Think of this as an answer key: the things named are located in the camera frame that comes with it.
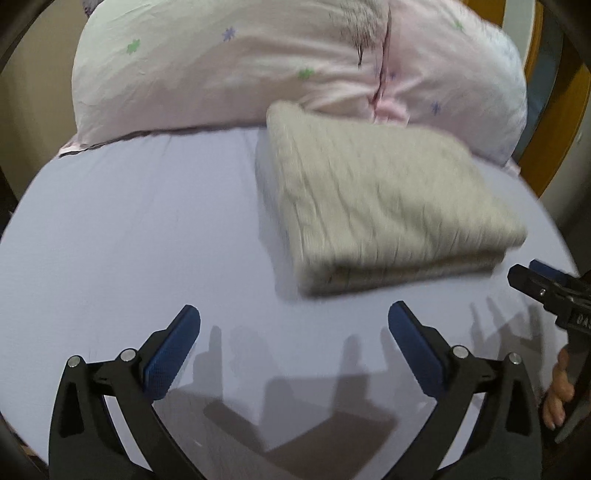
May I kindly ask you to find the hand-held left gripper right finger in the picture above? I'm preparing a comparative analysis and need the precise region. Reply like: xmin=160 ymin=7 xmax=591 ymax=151
xmin=388 ymin=301 xmax=542 ymax=480

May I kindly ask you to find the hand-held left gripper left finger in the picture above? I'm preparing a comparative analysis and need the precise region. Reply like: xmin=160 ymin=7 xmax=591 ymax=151
xmin=48 ymin=304 xmax=207 ymax=480

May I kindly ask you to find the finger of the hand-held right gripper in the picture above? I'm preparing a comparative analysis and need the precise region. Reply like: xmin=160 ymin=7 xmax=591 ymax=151
xmin=507 ymin=259 xmax=591 ymax=329

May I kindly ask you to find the beige knit sweater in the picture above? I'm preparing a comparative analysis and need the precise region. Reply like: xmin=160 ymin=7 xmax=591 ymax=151
xmin=255 ymin=100 xmax=529 ymax=298

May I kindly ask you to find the person's right hand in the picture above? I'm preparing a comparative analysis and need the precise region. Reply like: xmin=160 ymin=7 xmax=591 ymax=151
xmin=542 ymin=347 xmax=576 ymax=432

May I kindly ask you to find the lavender bed sheet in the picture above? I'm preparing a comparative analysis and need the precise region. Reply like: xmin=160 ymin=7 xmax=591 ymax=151
xmin=0 ymin=124 xmax=581 ymax=476

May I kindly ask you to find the wooden headboard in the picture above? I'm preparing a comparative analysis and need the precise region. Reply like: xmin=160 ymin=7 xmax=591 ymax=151
xmin=466 ymin=0 xmax=591 ymax=200

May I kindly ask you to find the pink floral pillow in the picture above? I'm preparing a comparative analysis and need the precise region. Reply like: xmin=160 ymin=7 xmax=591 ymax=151
xmin=58 ymin=0 xmax=529 ymax=176

